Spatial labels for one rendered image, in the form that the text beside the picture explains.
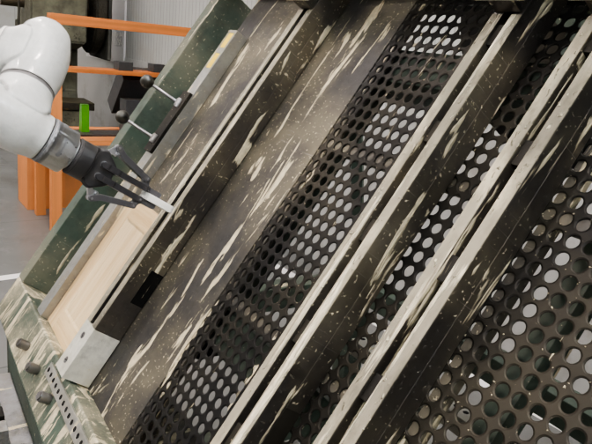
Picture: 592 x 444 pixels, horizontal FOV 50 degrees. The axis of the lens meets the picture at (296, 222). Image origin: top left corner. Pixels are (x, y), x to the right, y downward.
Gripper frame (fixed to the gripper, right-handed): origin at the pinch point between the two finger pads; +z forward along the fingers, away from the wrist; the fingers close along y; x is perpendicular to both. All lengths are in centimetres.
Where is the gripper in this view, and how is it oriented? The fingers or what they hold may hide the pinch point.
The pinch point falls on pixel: (157, 202)
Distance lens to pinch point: 136.3
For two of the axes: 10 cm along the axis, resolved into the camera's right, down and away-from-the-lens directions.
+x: -5.6, -1.6, 8.1
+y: 4.5, -8.8, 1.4
